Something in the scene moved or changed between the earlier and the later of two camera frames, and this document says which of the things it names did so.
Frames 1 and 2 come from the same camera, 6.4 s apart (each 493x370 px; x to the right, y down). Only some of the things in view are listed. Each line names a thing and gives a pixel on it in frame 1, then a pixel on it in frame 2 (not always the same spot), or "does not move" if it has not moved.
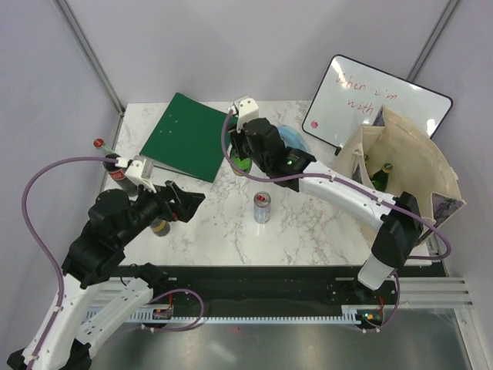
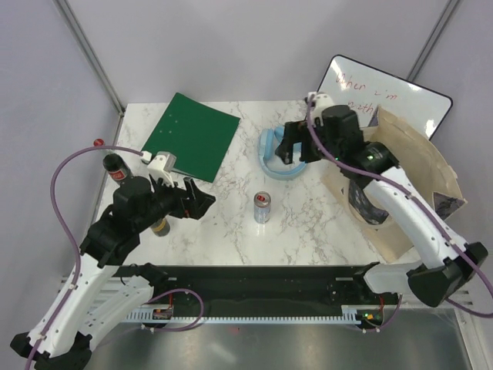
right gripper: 236,139 -> 295,132
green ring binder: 189,137 does not move
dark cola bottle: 117,174 does not move
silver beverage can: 262,203 does not move
